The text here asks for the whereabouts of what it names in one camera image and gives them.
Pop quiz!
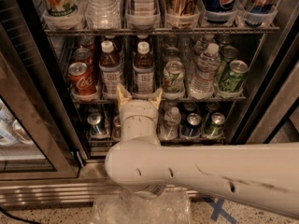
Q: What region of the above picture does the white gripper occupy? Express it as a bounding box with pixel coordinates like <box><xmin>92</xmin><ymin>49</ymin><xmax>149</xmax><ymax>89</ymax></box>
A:
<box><xmin>117</xmin><ymin>83</ymin><xmax>163</xmax><ymax>124</ymax></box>

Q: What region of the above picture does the tea bottle with white cap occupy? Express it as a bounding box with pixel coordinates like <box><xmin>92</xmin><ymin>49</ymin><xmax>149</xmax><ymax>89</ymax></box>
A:
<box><xmin>133</xmin><ymin>41</ymin><xmax>155</xmax><ymax>95</ymax></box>

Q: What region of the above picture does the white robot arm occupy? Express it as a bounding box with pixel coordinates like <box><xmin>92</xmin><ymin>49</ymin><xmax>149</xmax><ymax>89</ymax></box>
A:
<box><xmin>105</xmin><ymin>84</ymin><xmax>299</xmax><ymax>218</ymax></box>

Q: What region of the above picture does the gold can bottom shelf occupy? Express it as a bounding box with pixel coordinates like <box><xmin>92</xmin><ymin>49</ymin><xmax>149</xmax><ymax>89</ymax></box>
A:
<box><xmin>112</xmin><ymin>116</ymin><xmax>121</xmax><ymax>140</ymax></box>

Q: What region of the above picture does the left tea bottle white cap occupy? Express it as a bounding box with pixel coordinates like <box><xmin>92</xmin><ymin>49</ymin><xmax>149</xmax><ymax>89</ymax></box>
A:
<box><xmin>99</xmin><ymin>40</ymin><xmax>124</xmax><ymax>95</ymax></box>

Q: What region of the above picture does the small water bottle bottom shelf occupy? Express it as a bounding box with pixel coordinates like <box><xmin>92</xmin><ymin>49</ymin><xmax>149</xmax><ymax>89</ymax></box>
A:
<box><xmin>159</xmin><ymin>106</ymin><xmax>181</xmax><ymax>140</ymax></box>

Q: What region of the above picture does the dark blue can bottom shelf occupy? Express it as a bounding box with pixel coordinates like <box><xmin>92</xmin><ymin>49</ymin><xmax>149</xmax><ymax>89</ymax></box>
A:
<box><xmin>181</xmin><ymin>113</ymin><xmax>201</xmax><ymax>137</ymax></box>

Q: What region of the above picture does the clear water bottle middle shelf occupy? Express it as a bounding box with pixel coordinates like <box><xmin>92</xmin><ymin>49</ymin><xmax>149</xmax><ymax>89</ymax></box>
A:
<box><xmin>189</xmin><ymin>43</ymin><xmax>221</xmax><ymax>99</ymax></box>

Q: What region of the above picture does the green can bottom shelf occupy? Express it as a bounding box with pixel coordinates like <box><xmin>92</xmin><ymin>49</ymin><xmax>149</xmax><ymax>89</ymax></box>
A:
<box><xmin>204</xmin><ymin>112</ymin><xmax>225</xmax><ymax>137</ymax></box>

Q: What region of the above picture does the large clear water bottle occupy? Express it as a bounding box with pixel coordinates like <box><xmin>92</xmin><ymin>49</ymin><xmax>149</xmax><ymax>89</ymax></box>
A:
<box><xmin>85</xmin><ymin>0</ymin><xmax>121</xmax><ymax>30</ymax></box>

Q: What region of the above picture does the steel fridge door left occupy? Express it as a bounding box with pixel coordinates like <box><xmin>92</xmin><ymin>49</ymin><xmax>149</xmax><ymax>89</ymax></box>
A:
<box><xmin>0</xmin><ymin>25</ymin><xmax>80</xmax><ymax>181</ymax></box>

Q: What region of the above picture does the large blue pepsi bottle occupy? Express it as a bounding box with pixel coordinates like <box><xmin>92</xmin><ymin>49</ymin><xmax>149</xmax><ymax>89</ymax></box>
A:
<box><xmin>204</xmin><ymin>0</ymin><xmax>235</xmax><ymax>23</ymax></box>

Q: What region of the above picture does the steel fridge base grille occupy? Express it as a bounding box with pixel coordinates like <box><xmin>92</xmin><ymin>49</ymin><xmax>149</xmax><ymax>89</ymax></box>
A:
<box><xmin>0</xmin><ymin>156</ymin><xmax>200</xmax><ymax>207</ymax></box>

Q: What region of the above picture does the front white-green soda can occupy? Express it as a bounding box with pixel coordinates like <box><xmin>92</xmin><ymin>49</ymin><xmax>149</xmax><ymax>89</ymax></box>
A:
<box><xmin>163</xmin><ymin>61</ymin><xmax>184</xmax><ymax>93</ymax></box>

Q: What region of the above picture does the blue can bottom left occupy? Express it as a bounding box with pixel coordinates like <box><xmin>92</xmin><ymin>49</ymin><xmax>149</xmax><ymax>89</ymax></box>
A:
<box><xmin>87</xmin><ymin>113</ymin><xmax>107</xmax><ymax>135</ymax></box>

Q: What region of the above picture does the front red cola can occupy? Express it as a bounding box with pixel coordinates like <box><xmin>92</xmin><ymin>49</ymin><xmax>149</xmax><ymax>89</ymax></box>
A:
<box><xmin>68</xmin><ymin>62</ymin><xmax>96</xmax><ymax>95</ymax></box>

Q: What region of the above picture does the red cola can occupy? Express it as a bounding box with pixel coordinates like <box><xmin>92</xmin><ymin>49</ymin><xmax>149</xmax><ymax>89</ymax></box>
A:
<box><xmin>78</xmin><ymin>35</ymin><xmax>96</xmax><ymax>52</ymax></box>
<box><xmin>68</xmin><ymin>62</ymin><xmax>96</xmax><ymax>95</ymax></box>
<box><xmin>73</xmin><ymin>48</ymin><xmax>93</xmax><ymax>69</ymax></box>

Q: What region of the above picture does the rear red cola can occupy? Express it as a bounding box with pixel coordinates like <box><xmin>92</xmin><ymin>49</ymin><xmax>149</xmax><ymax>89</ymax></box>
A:
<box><xmin>78</xmin><ymin>35</ymin><xmax>96</xmax><ymax>52</ymax></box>

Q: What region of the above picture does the front green soda can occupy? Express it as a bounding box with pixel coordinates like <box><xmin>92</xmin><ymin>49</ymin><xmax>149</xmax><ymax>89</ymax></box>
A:
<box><xmin>219</xmin><ymin>60</ymin><xmax>249</xmax><ymax>93</ymax></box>

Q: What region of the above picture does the green soda can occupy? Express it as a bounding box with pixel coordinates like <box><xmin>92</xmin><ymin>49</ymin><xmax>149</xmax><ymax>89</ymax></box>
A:
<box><xmin>216</xmin><ymin>46</ymin><xmax>238</xmax><ymax>80</ymax></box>
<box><xmin>219</xmin><ymin>60</ymin><xmax>249</xmax><ymax>93</ymax></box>

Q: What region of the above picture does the clear plastic wrap bundle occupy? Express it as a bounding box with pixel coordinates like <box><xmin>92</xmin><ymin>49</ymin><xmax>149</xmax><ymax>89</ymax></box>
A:
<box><xmin>89</xmin><ymin>189</ymin><xmax>192</xmax><ymax>224</ymax></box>

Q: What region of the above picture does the middle wire shelf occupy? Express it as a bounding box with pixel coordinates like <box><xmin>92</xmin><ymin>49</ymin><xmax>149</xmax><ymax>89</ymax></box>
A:
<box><xmin>72</xmin><ymin>92</ymin><xmax>247</xmax><ymax>104</ymax></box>

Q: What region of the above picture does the wire shelf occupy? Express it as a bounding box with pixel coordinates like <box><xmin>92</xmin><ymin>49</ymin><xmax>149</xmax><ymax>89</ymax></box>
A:
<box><xmin>72</xmin><ymin>92</ymin><xmax>247</xmax><ymax>104</ymax></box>
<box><xmin>44</xmin><ymin>24</ymin><xmax>279</xmax><ymax>36</ymax></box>

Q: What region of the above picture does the upper wire shelf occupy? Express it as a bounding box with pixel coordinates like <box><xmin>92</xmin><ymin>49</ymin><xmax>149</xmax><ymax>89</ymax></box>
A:
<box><xmin>44</xmin><ymin>24</ymin><xmax>279</xmax><ymax>36</ymax></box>

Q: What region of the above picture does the black cable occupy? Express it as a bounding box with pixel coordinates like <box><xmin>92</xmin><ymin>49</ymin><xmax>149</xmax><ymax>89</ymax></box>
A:
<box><xmin>0</xmin><ymin>206</ymin><xmax>41</xmax><ymax>224</ymax></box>

